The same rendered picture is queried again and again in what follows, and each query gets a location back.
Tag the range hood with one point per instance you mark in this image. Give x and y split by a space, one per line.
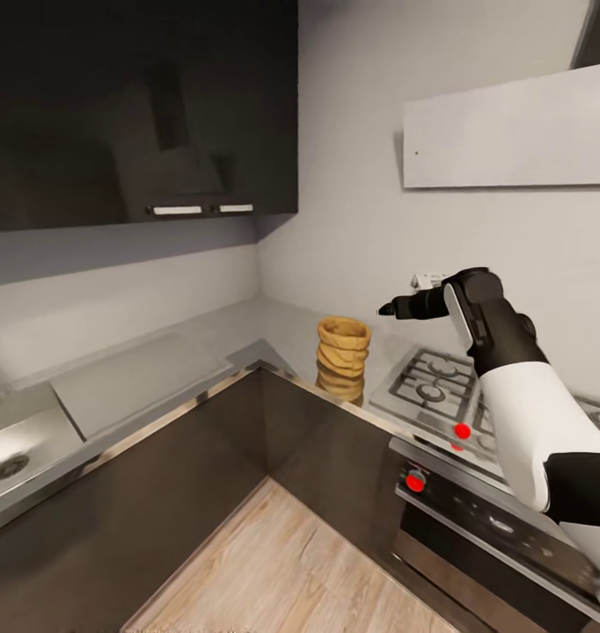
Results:
532 132

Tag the burner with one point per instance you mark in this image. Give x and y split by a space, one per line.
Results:
440 391

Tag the drop in sink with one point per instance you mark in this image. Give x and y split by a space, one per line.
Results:
46 422

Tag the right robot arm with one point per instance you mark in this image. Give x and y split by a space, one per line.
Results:
549 450

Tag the popcorn bag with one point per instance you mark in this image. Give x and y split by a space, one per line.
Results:
343 345

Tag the oven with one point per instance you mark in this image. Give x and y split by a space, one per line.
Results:
474 550

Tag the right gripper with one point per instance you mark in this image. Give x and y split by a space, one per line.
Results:
409 307

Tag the cabinet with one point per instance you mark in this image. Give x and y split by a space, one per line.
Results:
126 111

